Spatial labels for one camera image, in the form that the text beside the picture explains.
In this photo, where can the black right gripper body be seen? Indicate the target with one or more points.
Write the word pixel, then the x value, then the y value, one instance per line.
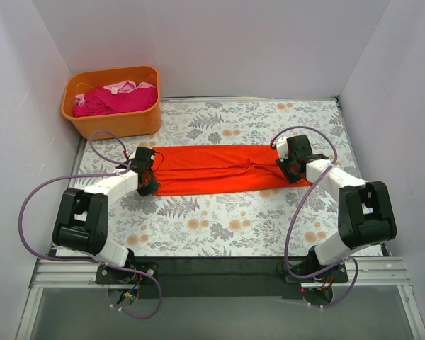
pixel 290 174

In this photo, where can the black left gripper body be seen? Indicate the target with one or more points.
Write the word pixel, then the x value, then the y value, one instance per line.
pixel 150 188

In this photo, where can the orange t shirt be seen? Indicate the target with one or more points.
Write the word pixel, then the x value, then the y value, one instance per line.
pixel 211 169

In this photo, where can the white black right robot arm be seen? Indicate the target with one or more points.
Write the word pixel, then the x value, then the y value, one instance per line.
pixel 365 215

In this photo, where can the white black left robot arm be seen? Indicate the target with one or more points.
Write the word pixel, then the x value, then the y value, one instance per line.
pixel 82 220

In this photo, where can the floral patterned table mat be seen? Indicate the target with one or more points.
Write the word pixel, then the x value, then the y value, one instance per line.
pixel 255 223

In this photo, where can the orange plastic bin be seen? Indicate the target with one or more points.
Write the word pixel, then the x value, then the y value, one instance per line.
pixel 141 122

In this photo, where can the magenta t shirt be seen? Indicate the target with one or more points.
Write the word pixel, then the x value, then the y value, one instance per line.
pixel 101 101

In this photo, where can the light pink t shirt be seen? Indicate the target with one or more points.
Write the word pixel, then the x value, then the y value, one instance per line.
pixel 122 87

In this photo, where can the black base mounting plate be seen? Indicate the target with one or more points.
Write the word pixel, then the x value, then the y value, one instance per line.
pixel 219 277

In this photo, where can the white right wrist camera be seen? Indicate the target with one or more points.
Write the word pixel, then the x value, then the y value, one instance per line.
pixel 281 146

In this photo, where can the aluminium frame rail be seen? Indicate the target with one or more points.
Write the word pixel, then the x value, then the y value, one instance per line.
pixel 383 271

